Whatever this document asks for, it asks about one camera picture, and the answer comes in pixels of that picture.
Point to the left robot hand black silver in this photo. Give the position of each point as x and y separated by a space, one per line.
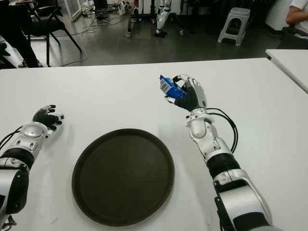
45 118

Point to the black metal frame chair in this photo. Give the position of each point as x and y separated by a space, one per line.
48 24

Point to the black wheeled gantry frame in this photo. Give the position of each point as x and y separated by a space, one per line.
128 21

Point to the small white bag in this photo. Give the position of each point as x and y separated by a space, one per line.
122 9

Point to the grey plastic stool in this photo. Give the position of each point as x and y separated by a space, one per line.
237 13

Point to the right robot hand black silver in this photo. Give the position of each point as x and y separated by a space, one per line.
195 96

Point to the right robot arm silver black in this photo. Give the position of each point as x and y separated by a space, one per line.
199 127

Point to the white framed leaning panel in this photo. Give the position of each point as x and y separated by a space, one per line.
76 16

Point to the white humanoid robot leg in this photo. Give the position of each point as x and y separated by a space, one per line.
160 18

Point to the blue Oreo cookie packet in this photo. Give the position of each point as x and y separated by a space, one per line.
169 87

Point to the white neighbouring table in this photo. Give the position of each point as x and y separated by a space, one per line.
293 62

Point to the seated person in white shirt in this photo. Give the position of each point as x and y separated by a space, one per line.
298 14

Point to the round dark brown tray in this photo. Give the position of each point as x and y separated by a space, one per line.
122 178

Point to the black chair with armrest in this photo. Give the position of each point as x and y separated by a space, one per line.
2 51

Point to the left robot arm silver black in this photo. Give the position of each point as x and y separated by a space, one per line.
29 130

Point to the black equipment box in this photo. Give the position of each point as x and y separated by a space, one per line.
99 6

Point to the standing person in black trousers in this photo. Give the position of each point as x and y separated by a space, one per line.
21 45

